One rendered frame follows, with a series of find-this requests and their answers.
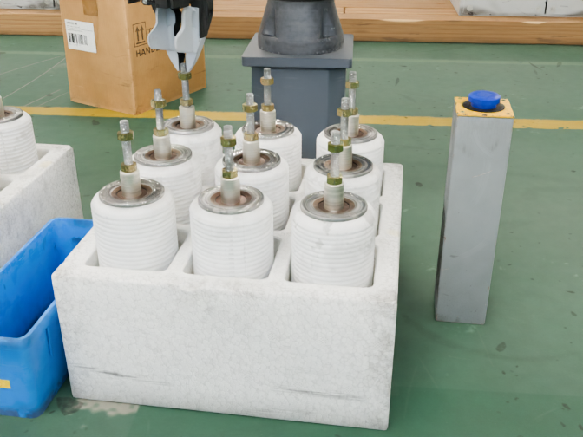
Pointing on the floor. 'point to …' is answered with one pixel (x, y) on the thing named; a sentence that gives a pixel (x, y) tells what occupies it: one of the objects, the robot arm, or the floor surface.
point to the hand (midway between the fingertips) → (186, 60)
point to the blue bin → (34, 319)
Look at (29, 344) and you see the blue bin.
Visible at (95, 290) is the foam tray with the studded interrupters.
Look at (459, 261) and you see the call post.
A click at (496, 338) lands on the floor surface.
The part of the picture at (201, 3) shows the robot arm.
